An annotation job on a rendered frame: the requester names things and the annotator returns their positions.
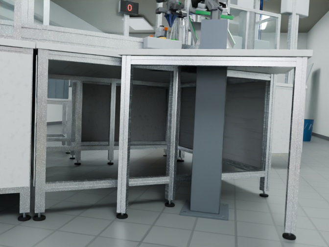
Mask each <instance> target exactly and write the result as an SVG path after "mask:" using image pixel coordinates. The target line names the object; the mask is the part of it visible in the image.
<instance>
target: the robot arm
mask: <svg viewBox="0 0 329 247"><path fill-rule="evenodd" d="M156 2H157V3H162V2H167V3H166V5H167V10H166V9H165V8H164V7H159V8H157V9H156V11H155V14H159V15H160V14H161V13H165V15H164V17H166V19H167V22H168V24H169V27H172V25H173V23H174V20H175V18H177V17H178V18H182V19H183V18H185V17H187V12H185V11H180V12H176V11H178V10H181V9H183V8H184V3H180V4H178V2H177V0H156ZM205 5H206V6H207V7H208V8H209V10H210V11H211V14H210V19H220V16H221V13H222V12H223V9H222V8H221V7H220V6H219V1H218V0H205Z"/></svg>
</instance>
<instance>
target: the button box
mask: <svg viewBox="0 0 329 247"><path fill-rule="evenodd" d="M143 49H182V41H177V40H169V39H164V38H156V37H149V36H148V37H146V38H144V39H143Z"/></svg>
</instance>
